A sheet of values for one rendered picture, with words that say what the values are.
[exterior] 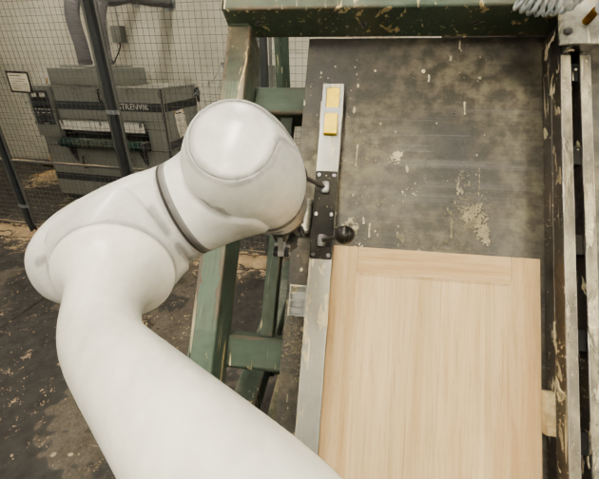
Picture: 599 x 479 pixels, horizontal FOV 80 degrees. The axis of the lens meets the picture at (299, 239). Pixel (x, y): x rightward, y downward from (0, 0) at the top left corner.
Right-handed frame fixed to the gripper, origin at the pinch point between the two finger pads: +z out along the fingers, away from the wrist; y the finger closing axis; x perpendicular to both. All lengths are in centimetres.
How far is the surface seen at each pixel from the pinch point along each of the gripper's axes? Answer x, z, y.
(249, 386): -18, 51, 43
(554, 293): 52, 12, 7
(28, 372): -179, 142, 75
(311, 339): 3.9, 11.6, 21.4
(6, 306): -250, 187, 43
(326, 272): 6.0, 11.5, 6.7
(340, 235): 8.8, -0.3, 0.3
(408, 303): 24.1, 14.0, 12.0
